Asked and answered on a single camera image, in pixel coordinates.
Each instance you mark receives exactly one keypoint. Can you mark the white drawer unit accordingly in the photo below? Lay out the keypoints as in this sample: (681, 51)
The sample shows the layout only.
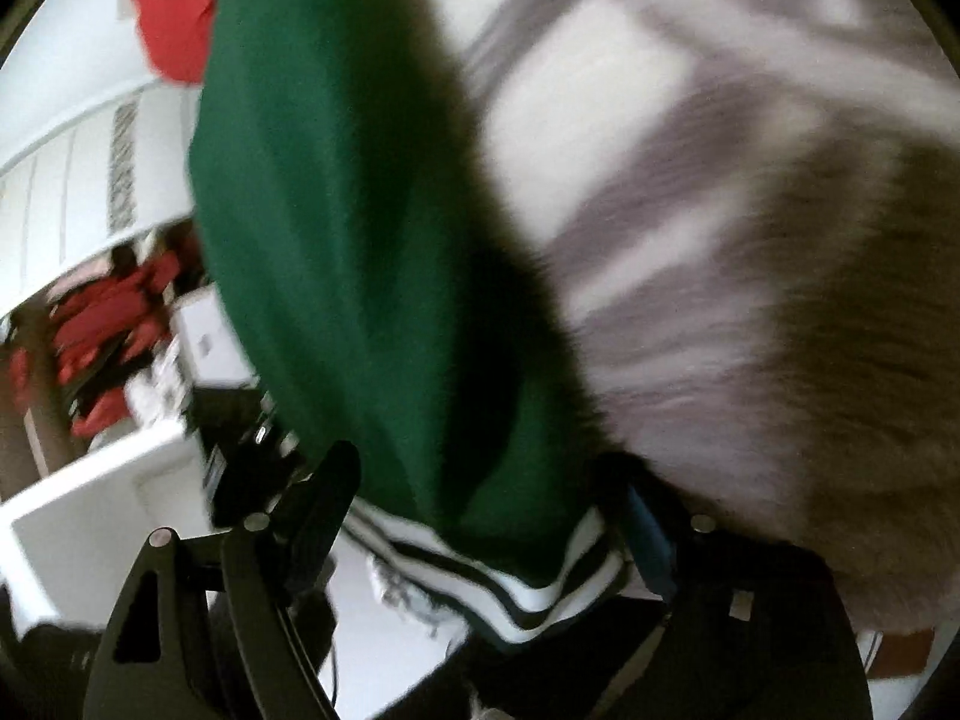
(82, 510)

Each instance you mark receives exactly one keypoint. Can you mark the purple floral bed blanket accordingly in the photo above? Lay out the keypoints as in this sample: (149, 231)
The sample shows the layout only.
(675, 240)

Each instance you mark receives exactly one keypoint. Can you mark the green and white varsity jacket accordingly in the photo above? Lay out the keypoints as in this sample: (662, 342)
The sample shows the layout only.
(337, 202)

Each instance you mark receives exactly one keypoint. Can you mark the white wardrobe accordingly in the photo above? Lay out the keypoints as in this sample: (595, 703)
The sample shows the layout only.
(67, 105)

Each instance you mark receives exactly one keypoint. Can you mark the pile of hanging clothes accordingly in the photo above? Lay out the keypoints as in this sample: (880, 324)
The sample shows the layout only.
(112, 330)

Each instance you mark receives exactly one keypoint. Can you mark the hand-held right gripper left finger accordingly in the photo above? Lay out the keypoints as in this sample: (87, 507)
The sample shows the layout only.
(319, 517)

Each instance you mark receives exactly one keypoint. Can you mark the red duvet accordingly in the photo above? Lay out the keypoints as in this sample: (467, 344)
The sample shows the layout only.
(169, 7)

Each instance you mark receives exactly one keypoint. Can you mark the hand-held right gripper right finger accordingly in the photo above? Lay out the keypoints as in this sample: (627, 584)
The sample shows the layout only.
(649, 544)

